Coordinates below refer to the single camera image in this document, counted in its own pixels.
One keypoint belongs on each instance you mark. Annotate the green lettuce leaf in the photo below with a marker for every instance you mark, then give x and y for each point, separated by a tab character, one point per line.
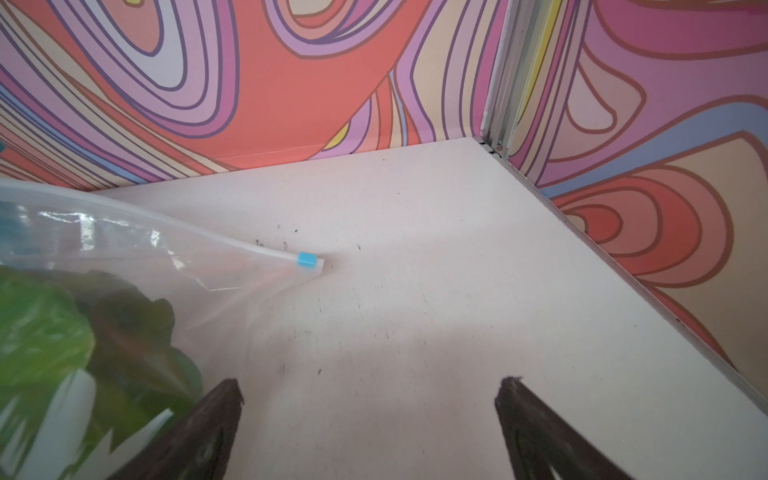
89	376

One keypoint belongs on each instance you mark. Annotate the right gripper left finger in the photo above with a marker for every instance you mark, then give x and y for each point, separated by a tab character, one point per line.
198	446

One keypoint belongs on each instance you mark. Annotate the clear zip top bag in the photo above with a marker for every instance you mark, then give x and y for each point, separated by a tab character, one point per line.
214	284

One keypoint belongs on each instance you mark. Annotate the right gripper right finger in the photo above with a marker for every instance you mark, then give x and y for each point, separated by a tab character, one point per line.
540	444

